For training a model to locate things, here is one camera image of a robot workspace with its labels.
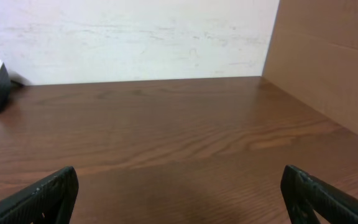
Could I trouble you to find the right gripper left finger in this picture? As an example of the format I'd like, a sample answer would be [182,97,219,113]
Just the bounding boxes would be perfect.
[0,166,79,224]

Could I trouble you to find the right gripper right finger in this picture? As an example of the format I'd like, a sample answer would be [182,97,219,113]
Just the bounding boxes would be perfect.
[280,165,358,224]

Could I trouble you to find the brown cardboard panel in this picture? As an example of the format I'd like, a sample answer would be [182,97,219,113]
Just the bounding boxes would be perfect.
[262,0,358,135]

